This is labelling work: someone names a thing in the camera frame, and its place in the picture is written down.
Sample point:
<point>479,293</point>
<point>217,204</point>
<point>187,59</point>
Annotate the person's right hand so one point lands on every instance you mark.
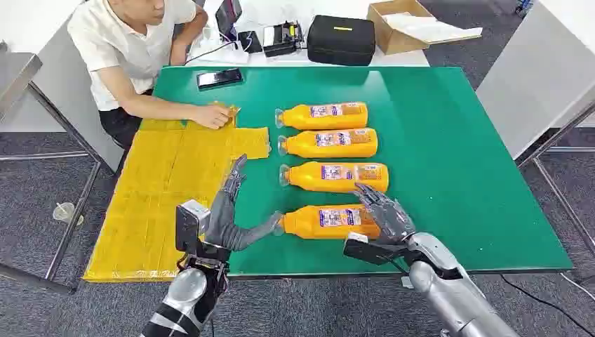
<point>211,116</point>

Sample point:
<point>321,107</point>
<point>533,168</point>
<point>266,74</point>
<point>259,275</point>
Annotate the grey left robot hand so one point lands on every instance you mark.
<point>225,223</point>

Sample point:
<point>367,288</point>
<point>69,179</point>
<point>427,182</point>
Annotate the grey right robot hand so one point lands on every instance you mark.
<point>388,216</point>

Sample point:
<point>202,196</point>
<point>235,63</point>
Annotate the orange drink bottle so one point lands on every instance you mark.
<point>325,177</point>
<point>325,117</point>
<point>330,144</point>
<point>325,223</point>

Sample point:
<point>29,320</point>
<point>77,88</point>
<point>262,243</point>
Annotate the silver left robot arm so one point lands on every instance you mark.
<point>183,297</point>

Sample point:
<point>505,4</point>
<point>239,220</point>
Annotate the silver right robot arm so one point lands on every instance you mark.
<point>446,288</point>

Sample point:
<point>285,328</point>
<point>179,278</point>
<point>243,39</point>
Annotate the black smartphone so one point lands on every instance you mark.
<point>219,78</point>

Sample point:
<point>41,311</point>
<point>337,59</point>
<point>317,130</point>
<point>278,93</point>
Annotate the white power strip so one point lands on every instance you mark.
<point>223,55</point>

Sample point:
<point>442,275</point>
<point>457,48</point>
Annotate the white paper tag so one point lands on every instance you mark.
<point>407,282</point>

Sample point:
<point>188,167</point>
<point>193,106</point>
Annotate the green table mat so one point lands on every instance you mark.
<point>441,163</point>

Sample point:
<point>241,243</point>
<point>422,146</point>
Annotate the yellow sheet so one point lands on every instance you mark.
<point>153,186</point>

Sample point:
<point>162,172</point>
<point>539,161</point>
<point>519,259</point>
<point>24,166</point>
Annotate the small black device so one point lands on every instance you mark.
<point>249,42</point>

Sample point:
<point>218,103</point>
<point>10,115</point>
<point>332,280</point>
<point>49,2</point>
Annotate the black tablet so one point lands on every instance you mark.
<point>228,16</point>

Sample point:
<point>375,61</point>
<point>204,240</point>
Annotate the black label printer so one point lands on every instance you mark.
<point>281,39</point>

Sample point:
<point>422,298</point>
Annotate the person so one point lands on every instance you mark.
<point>125,42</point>

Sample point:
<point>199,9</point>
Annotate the white table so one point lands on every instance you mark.
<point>279,11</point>

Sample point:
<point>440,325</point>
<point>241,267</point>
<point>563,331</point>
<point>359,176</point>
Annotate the black carry case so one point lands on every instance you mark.
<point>340,41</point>

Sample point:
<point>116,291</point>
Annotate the clear plastic cup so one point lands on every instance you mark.
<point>65,213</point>

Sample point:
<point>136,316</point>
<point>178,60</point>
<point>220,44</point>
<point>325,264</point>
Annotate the cardboard box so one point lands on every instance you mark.
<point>395,39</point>

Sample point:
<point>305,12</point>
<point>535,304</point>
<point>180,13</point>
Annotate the white sheet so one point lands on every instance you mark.
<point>427,28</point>

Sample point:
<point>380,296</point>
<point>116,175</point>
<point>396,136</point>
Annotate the steel bench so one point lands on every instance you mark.
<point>16,74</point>

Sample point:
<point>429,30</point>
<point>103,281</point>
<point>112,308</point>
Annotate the pale grey table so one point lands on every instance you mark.
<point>534,69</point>

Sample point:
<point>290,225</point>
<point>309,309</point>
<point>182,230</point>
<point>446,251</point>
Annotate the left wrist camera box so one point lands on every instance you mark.
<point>190,223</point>

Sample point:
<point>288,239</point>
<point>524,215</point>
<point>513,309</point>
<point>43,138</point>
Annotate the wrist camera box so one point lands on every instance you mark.
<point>367,251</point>
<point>190,223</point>

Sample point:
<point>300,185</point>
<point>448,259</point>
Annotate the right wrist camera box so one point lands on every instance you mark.
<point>367,251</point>

